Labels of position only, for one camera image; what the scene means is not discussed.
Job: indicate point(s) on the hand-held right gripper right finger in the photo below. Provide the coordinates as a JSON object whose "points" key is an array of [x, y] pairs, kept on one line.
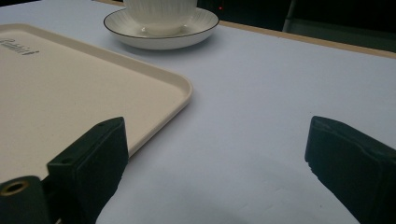
{"points": [[355, 168]]}

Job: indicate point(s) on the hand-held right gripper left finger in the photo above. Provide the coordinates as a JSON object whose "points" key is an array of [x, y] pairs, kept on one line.
{"points": [[90, 168]]}

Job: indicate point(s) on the beige plastic tray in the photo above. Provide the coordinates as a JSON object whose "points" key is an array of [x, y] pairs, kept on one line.
{"points": [[77, 102]]}

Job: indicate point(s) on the white ribbed saucer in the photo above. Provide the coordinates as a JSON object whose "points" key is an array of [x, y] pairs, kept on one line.
{"points": [[162, 32]]}

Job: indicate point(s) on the white ribbed cup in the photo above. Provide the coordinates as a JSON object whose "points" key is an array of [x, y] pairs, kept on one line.
{"points": [[160, 14]]}

